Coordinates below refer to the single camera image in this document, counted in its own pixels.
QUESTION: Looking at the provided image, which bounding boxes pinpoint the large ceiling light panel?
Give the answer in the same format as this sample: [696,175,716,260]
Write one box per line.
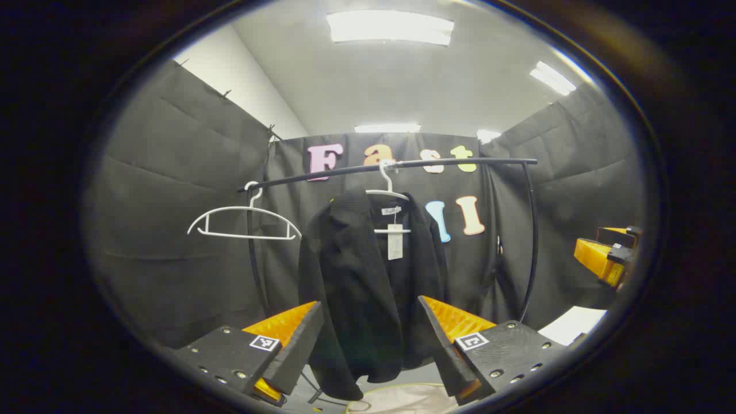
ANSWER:
[327,10,455,47]

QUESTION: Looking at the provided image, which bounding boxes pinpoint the black jacket with tag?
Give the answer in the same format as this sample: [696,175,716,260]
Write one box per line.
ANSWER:
[298,190,450,401]

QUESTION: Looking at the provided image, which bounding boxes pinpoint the white paper sheet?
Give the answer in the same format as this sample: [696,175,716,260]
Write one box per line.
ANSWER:
[538,306,607,347]

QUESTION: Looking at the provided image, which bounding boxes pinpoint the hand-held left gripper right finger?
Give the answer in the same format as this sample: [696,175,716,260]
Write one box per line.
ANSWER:
[417,295,571,407]

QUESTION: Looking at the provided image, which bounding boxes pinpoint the black metal clothes rack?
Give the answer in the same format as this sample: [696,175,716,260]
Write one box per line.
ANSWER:
[237,158,539,403]

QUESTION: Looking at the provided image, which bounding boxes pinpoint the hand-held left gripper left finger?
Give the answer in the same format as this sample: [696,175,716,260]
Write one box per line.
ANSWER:
[171,300,325,408]

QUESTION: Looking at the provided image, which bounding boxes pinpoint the white plastic clothes hanger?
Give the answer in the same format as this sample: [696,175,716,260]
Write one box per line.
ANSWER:
[187,181,302,241]
[365,160,412,235]

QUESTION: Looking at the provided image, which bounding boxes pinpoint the black backdrop cloth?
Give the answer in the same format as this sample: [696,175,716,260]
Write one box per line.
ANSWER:
[86,60,645,351]

